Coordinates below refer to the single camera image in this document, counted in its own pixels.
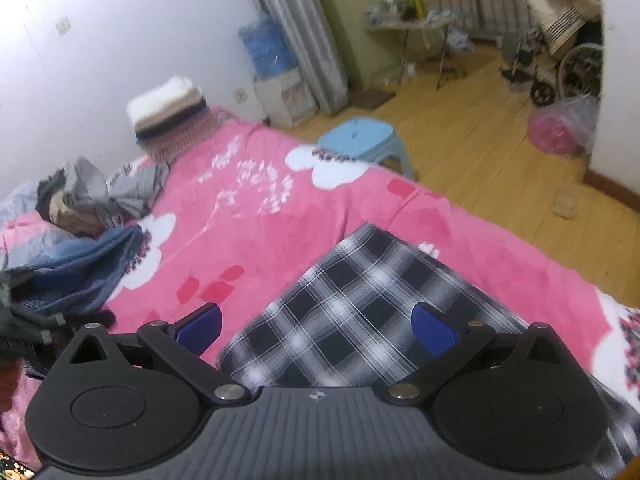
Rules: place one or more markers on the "folded clothes stack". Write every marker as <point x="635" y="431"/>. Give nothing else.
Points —
<point x="165" y="100"/>

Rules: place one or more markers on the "blue jeans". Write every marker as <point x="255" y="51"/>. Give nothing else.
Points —
<point x="75" y="265"/>

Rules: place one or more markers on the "wheelchair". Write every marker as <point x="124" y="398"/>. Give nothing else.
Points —
<point x="542" y="92"/>

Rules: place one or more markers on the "cluttered folding table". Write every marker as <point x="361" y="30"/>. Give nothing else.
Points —
<point x="400" y="25"/>

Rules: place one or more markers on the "grey striped curtain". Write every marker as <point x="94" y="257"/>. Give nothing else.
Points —
<point x="310" y="35"/>

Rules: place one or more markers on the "white water dispenser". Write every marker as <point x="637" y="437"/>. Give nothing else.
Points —
<point x="282" y="102"/>

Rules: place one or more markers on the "grey crumpled clothes pile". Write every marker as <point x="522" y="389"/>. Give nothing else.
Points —
<point x="90" y="190"/>

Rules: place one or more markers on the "yellow bottle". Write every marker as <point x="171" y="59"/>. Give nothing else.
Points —
<point x="417" y="2"/>

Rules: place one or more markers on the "brown floor mat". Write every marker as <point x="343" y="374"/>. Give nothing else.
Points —
<point x="375" y="98"/>

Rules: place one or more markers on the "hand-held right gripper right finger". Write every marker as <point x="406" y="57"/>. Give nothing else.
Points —
<point x="435" y="330"/>

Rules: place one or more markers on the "clear plastic scrap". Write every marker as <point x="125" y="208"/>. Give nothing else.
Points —
<point x="565" y="205"/>

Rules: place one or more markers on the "light blue plastic stool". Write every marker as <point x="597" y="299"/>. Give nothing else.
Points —
<point x="357" y="132"/>

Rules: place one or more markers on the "pink plastic bag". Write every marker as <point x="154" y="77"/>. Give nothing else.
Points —
<point x="555" y="132"/>

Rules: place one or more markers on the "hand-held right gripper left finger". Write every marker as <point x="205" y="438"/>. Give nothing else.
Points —
<point x="200" y="327"/>

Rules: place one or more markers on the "dark grey garment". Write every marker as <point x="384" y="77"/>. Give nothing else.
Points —
<point x="20" y="320"/>

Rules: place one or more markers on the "pink floral blanket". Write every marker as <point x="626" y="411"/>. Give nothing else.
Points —
<point x="250" y="200"/>

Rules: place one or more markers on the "black white plaid pants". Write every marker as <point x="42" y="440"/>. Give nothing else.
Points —
<point x="350" y="300"/>

